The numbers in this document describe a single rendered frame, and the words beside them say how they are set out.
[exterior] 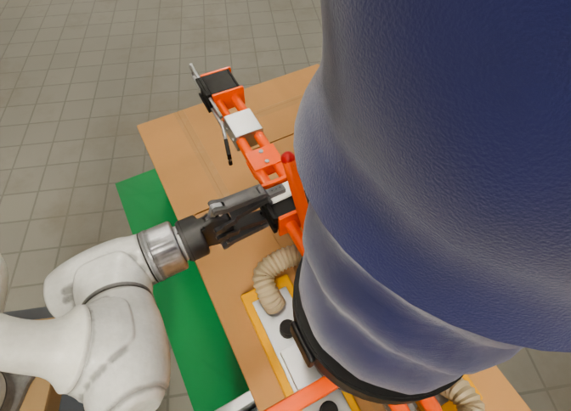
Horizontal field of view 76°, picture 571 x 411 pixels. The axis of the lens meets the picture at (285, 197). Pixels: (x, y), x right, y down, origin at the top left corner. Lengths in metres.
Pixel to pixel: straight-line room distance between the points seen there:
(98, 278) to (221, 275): 0.25
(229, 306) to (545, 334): 0.61
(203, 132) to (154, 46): 1.76
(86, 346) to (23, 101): 2.88
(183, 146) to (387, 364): 1.49
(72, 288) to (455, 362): 0.52
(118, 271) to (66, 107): 2.54
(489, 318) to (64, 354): 0.44
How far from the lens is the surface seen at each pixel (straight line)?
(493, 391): 0.79
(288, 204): 0.66
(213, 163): 1.63
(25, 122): 3.11
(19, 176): 2.77
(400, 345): 0.28
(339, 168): 0.17
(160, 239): 0.62
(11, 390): 1.10
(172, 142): 1.76
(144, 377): 0.50
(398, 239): 0.16
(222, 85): 0.88
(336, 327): 0.35
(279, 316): 0.70
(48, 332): 0.52
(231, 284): 0.75
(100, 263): 0.62
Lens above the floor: 1.76
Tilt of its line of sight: 55 degrees down
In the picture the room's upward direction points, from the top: straight up
